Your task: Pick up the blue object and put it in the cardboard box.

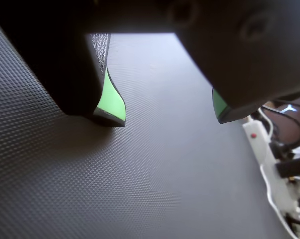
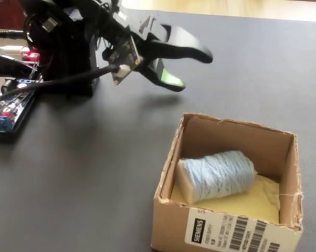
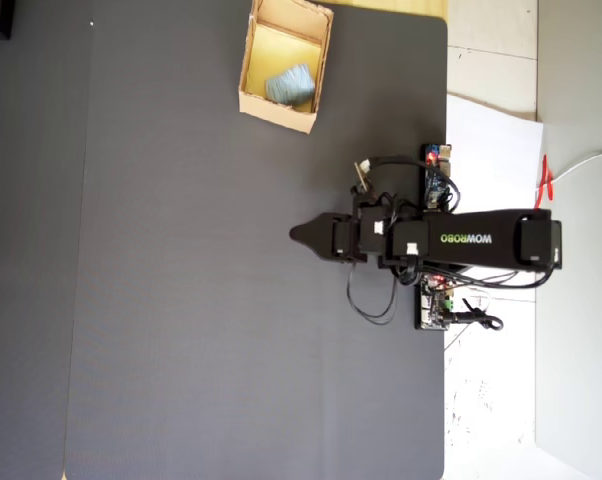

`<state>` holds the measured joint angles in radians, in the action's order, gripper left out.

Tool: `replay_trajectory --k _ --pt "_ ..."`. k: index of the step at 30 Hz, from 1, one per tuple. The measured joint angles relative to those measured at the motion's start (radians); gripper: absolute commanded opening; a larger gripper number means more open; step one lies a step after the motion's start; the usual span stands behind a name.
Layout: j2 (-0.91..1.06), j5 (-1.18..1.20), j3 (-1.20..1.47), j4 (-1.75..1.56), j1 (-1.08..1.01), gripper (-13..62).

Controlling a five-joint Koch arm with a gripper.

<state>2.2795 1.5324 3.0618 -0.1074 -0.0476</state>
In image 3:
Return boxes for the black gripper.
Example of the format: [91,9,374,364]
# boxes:
[289,198,363,264]

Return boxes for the open cardboard box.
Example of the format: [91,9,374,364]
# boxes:
[238,0,335,135]

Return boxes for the large black table mat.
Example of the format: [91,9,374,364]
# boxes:
[63,4,448,480]

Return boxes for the blue circuit board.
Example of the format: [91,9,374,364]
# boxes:
[420,143,454,210]

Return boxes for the green black controller board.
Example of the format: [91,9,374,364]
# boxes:
[413,273,457,331]

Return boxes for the white paper sheet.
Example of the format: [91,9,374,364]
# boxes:
[443,93,546,480]

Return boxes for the grey panel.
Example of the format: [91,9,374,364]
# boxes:
[533,0,602,480]

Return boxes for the dark grey table mat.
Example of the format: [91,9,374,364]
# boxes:
[0,0,93,480]

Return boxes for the looped black servo cable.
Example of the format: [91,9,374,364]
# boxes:
[345,262,401,326]

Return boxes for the small wrist camera board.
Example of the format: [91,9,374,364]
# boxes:
[351,158,377,197]

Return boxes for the black camera cable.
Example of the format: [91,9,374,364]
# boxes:
[363,153,462,212]

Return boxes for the long black arm cable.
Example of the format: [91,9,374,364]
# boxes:
[420,259,557,290]

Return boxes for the thin white cable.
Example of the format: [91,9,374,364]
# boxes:
[550,149,602,184]

